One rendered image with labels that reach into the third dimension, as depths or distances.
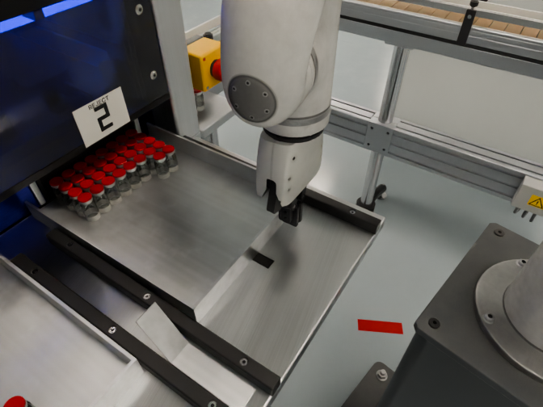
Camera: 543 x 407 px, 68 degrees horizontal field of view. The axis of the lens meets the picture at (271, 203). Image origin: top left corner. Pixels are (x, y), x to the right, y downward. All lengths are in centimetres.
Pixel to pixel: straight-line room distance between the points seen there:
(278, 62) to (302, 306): 33
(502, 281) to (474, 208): 146
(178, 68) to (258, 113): 39
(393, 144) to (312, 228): 92
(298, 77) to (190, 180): 41
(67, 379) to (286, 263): 30
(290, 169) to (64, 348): 35
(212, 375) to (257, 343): 6
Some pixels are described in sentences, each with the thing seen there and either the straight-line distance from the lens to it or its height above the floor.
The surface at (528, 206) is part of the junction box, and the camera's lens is 146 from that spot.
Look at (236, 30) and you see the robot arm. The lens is 34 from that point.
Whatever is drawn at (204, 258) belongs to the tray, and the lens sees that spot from 60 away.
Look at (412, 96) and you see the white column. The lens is 208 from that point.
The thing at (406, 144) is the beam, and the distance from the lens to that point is 149.
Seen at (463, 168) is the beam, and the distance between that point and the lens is 149.
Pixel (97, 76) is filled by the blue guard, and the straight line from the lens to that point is 64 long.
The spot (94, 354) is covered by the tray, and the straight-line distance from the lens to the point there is 56.
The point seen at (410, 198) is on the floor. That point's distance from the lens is 205.
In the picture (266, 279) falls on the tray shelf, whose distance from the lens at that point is 57.
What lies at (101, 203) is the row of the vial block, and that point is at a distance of 68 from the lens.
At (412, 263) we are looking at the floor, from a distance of 178.
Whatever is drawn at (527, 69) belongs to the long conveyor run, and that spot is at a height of 86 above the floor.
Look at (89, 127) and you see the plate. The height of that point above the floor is 102.
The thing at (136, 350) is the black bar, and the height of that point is 90.
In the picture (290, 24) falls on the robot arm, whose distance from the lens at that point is 33.
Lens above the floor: 135
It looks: 45 degrees down
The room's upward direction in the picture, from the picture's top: straight up
